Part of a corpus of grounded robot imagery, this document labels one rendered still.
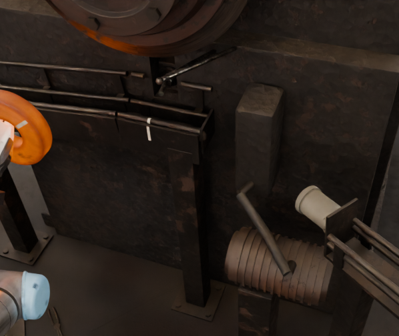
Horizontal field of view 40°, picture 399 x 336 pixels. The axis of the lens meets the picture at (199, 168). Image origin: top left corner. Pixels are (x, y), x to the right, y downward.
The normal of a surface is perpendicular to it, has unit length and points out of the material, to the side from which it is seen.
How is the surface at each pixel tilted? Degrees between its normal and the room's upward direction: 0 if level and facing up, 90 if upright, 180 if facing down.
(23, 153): 88
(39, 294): 89
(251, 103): 0
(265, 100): 0
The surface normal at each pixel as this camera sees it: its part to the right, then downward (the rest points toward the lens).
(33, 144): -0.35, 0.65
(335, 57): -0.05, -0.70
